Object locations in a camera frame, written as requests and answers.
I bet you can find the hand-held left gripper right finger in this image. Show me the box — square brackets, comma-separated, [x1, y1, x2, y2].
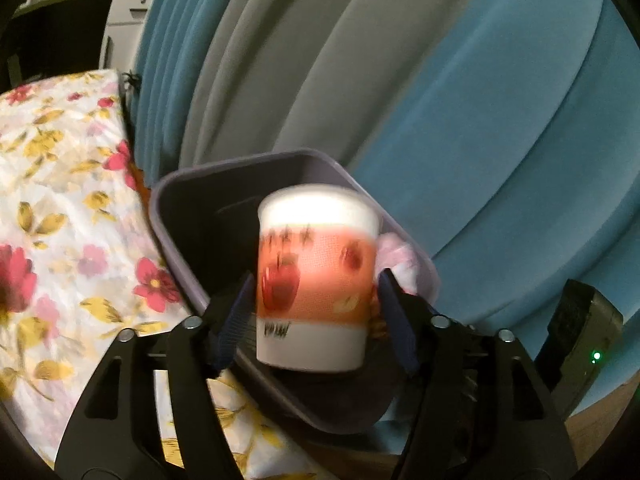
[375, 267, 578, 480]

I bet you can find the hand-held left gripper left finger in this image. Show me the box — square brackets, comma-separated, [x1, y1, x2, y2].
[54, 272, 256, 480]

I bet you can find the large apple print paper cup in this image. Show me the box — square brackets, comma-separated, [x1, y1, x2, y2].
[255, 185, 379, 373]

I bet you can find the grey plastic waste bin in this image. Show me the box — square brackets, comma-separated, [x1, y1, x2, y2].
[150, 148, 442, 433]

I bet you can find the pink plastic bag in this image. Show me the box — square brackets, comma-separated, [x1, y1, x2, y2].
[375, 232, 421, 296]

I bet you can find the blue and grey curtain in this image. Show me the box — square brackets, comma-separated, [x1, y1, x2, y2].
[132, 0, 640, 411]

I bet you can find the white drawer cabinet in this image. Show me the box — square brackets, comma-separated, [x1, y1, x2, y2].
[100, 0, 156, 71]

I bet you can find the dark brown desk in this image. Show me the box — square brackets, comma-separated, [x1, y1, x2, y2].
[10, 0, 161, 83]

